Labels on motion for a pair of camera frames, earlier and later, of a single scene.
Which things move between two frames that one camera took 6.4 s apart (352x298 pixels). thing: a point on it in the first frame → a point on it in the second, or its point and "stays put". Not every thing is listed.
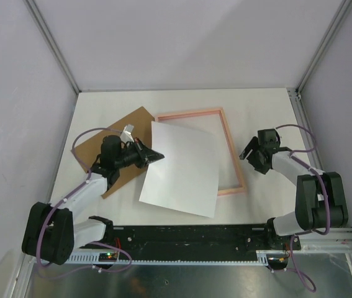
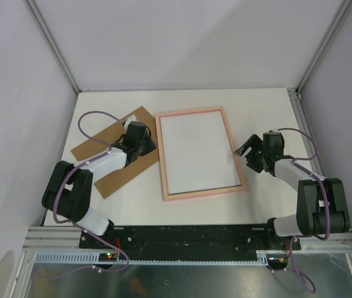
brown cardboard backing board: x=88 y=153 stays put
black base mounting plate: x=196 y=239 stays put
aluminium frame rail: x=51 y=43 stays put
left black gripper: x=146 y=156 → x=151 y=144
